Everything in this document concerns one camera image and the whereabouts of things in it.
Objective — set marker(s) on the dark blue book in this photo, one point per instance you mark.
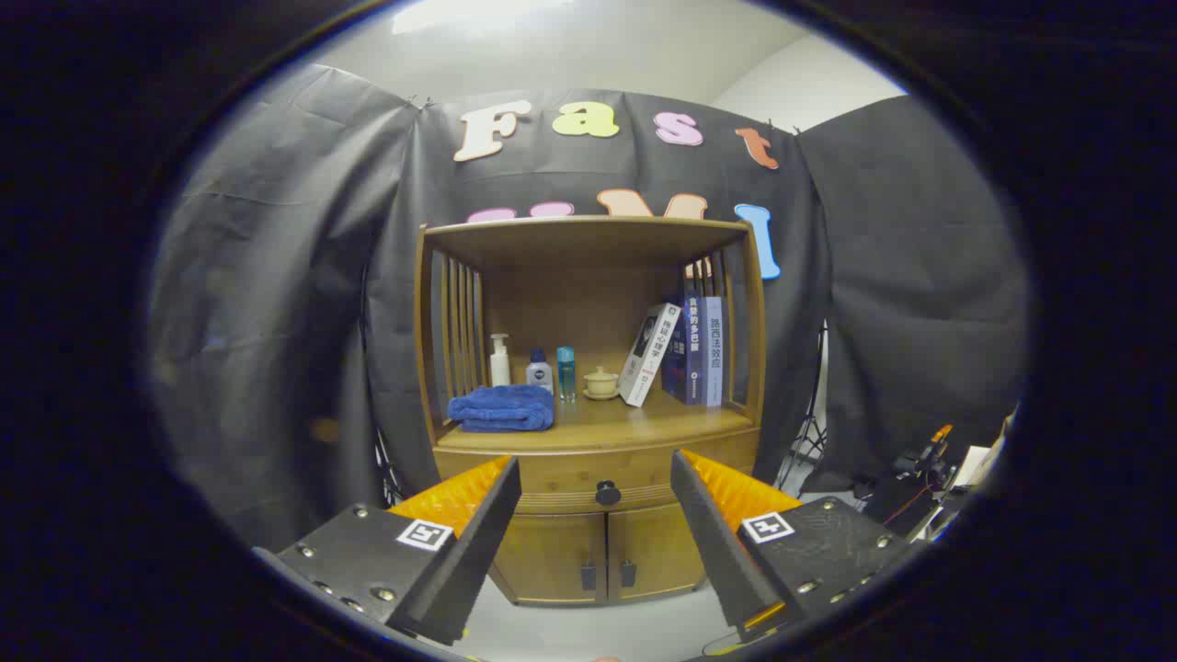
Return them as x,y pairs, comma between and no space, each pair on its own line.
685,354

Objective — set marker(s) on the white pump bottle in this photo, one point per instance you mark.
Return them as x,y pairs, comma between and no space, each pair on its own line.
499,366

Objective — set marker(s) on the black drawer knob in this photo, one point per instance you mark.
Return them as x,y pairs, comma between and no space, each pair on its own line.
608,494

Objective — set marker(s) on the white book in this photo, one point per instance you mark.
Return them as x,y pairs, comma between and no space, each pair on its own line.
648,354

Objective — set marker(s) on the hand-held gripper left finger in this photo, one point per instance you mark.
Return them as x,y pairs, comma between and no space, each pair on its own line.
478,538

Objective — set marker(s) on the grey blue book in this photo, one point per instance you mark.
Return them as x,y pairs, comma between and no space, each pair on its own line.
713,354

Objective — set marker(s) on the wooden cabinet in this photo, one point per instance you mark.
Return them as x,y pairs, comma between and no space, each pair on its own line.
588,248

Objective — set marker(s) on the white side table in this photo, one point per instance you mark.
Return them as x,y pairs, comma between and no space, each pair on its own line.
975,464

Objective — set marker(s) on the beige lidded teacup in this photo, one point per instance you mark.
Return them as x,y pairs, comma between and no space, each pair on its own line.
601,382

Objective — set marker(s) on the orange black gadget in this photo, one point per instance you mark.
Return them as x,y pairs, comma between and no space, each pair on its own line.
933,443

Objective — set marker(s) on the blue folded towel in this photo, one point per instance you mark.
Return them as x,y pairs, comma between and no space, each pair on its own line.
501,407

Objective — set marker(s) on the black backdrop cloth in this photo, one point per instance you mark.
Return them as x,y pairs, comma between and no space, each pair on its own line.
276,276

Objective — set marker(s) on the wooden cabinet door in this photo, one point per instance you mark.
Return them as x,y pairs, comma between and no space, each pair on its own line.
657,552
552,556

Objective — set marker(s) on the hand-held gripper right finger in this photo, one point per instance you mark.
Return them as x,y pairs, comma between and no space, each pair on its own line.
713,538

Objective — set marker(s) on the clear blue bottle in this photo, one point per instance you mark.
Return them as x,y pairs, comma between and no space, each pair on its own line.
565,372

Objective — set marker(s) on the wooden countertop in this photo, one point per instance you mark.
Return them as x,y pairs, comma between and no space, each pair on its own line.
644,418

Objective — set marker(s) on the white bottle blue cap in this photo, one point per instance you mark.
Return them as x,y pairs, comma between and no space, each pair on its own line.
539,372

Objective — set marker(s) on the black light stand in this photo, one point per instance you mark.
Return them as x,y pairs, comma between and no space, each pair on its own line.
809,432

